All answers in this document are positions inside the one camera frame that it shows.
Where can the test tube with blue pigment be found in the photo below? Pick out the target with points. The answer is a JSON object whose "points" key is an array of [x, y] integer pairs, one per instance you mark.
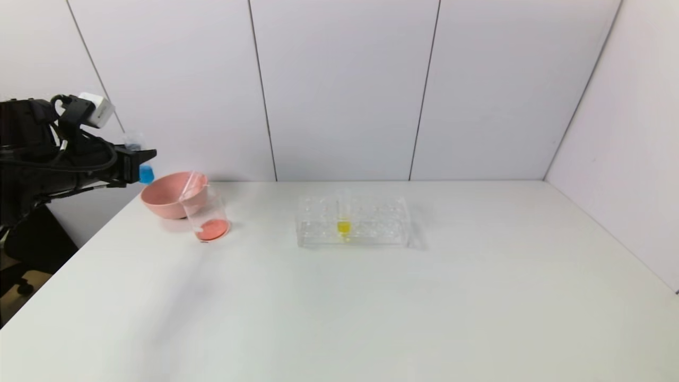
{"points": [[146, 174]]}

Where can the clear glass beaker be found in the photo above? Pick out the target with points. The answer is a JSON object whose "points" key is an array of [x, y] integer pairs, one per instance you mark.
{"points": [[212, 229]]}

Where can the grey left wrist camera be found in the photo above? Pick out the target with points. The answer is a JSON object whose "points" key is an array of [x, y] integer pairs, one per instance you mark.
{"points": [[98, 109]]}

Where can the clear acrylic test tube rack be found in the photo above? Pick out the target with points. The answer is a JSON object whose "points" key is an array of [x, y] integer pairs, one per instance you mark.
{"points": [[395, 233]]}

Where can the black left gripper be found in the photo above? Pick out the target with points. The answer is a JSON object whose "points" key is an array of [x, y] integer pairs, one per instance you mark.
{"points": [[127, 164]]}

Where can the pink bowl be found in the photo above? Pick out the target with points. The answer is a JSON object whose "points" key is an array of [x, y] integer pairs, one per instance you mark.
{"points": [[164, 199]]}

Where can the test tube with yellow pigment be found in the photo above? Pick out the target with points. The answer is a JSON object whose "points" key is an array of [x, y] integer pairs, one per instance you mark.
{"points": [[344, 228]]}

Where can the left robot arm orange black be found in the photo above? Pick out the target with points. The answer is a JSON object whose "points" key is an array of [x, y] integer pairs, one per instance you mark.
{"points": [[32, 164]]}

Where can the test tube with red pigment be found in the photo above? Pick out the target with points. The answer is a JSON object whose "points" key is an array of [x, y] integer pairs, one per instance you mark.
{"points": [[192, 183]]}

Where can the black chair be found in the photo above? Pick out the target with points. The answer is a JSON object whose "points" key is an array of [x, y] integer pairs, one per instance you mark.
{"points": [[32, 239]]}

